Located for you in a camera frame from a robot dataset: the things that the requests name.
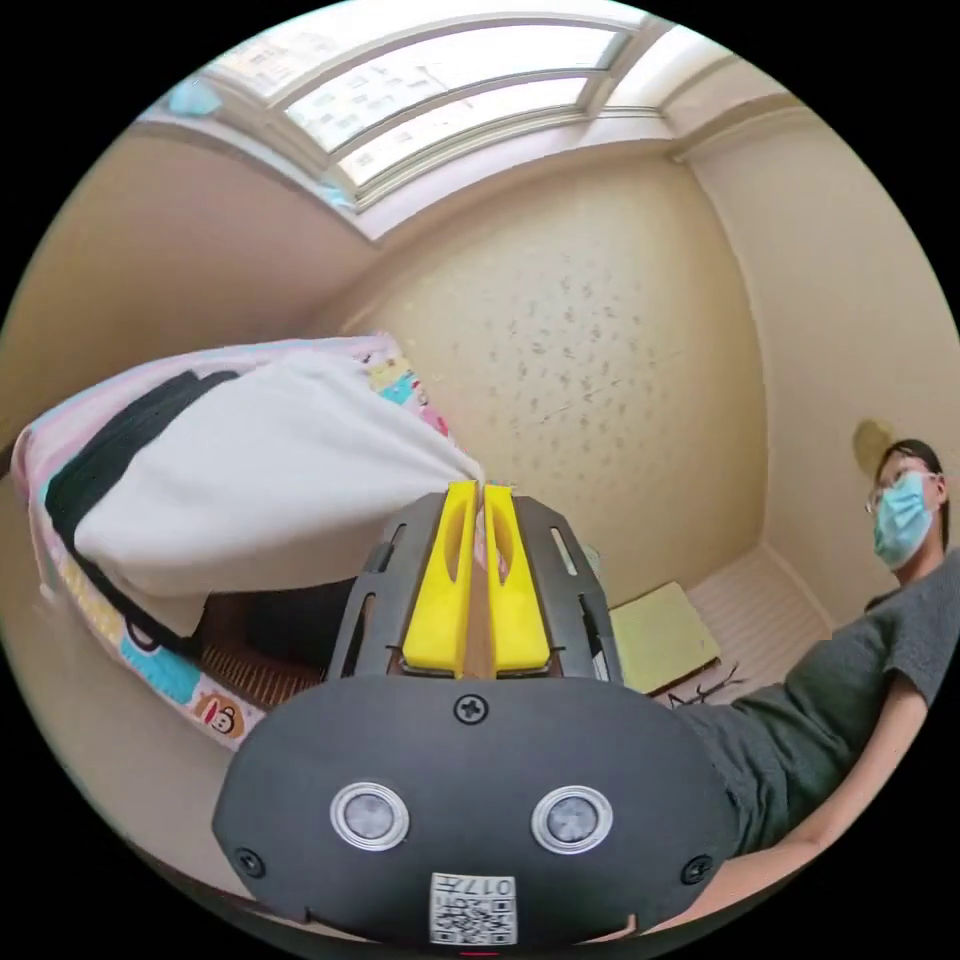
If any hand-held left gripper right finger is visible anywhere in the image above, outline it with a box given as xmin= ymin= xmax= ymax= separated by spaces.
xmin=484 ymin=483 xmax=550 ymax=678

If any person's left forearm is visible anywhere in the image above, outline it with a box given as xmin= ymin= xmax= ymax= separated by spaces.
xmin=659 ymin=779 xmax=879 ymax=935

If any window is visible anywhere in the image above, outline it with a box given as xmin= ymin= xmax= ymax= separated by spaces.
xmin=167 ymin=0 xmax=678 ymax=243

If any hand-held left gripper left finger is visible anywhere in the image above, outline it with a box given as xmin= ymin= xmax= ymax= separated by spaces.
xmin=401 ymin=481 xmax=479 ymax=681

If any person's body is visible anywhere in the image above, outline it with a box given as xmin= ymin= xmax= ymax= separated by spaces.
xmin=674 ymin=438 xmax=960 ymax=858

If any white long sleeve shirt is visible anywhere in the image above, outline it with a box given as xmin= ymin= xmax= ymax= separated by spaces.
xmin=72 ymin=350 xmax=488 ymax=640

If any pale yellow flat cushion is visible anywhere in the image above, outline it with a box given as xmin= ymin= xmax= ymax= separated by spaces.
xmin=606 ymin=581 xmax=724 ymax=697

